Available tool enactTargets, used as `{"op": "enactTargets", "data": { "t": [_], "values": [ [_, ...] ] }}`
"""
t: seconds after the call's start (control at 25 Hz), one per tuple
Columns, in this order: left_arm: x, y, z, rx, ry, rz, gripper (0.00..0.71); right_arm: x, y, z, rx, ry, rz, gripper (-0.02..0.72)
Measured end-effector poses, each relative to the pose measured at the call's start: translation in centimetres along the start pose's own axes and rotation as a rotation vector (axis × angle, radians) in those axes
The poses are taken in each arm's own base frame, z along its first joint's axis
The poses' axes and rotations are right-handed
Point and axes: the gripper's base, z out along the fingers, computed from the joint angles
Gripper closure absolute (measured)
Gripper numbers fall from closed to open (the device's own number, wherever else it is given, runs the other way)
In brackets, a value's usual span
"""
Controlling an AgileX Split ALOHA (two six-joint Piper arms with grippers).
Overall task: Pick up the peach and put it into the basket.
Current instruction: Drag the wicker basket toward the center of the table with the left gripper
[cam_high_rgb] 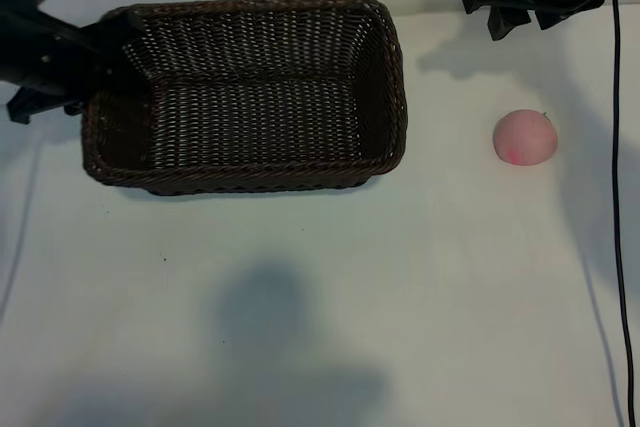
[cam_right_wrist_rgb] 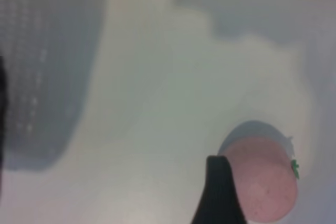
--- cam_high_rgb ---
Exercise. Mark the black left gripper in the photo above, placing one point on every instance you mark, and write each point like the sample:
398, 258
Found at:
45, 54

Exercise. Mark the pink peach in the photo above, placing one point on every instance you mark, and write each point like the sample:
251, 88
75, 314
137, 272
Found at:
525, 139

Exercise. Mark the dark brown woven basket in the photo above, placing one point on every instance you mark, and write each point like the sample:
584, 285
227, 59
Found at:
260, 112

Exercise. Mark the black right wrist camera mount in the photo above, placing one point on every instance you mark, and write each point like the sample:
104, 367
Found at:
565, 12

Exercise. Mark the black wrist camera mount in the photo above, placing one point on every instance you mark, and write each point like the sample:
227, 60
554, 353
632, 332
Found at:
30, 104
565, 12

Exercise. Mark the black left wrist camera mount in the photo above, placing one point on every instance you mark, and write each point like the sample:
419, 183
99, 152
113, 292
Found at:
30, 104

